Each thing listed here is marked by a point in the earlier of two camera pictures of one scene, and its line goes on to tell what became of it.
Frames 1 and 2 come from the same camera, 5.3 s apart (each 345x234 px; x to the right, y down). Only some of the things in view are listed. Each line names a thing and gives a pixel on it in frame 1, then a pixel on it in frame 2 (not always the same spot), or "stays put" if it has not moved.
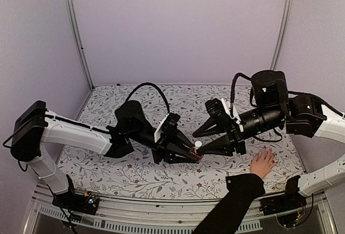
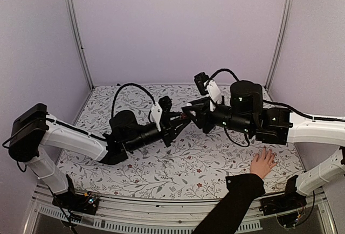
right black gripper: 232,140 → 202,116
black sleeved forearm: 226,217 stays put
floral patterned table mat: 139,177 stays put
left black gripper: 171,142 → 168,128
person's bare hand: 263,166 stays put
